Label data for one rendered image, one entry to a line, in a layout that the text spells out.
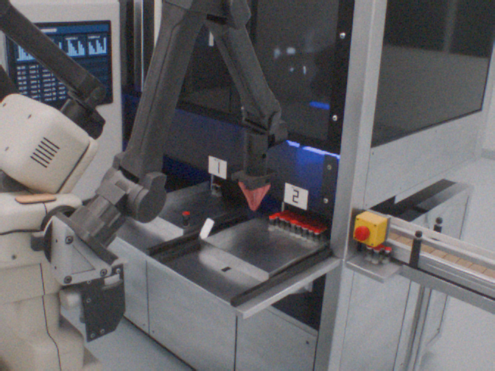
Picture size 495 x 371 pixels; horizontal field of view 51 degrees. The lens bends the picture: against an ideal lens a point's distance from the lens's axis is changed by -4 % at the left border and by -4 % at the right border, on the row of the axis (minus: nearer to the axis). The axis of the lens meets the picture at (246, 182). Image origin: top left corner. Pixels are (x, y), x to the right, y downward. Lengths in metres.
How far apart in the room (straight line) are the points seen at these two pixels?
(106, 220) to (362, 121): 0.75
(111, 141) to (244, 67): 1.12
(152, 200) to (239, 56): 0.32
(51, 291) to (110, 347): 1.50
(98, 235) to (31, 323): 0.32
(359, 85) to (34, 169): 0.82
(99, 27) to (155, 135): 1.12
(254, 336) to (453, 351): 1.21
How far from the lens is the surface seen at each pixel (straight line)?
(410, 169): 1.76
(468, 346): 2.91
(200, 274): 1.44
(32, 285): 1.13
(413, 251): 1.55
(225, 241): 1.61
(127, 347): 2.63
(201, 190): 1.97
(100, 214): 0.95
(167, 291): 2.28
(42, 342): 1.20
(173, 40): 0.90
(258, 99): 1.17
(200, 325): 2.18
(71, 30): 1.96
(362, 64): 1.40
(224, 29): 0.98
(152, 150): 0.95
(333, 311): 1.66
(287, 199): 1.62
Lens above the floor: 1.61
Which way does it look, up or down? 20 degrees down
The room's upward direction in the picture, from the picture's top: 3 degrees clockwise
